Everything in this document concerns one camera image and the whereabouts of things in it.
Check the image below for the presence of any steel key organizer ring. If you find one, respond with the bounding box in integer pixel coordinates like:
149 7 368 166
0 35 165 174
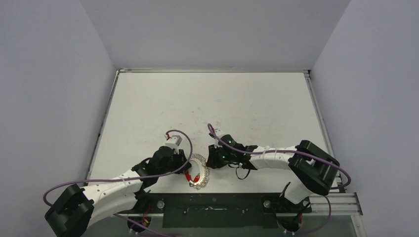
184 153 210 190

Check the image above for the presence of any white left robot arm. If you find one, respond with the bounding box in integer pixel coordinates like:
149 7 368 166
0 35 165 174
44 146 191 237

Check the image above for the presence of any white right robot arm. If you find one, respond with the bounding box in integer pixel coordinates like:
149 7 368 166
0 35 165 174
206 134 340 212

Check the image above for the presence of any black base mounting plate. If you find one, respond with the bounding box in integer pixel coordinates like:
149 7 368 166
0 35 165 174
124 193 312 229

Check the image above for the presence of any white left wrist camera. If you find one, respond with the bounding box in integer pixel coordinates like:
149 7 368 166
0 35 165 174
165 135 182 153

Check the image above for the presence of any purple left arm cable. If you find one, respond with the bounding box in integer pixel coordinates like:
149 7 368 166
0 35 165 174
42 129 194 207

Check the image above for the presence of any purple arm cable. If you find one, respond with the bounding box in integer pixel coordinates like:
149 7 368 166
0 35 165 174
42 129 194 207
207 123 352 235

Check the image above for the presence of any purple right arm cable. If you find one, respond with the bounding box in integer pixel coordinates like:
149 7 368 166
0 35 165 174
207 123 352 235

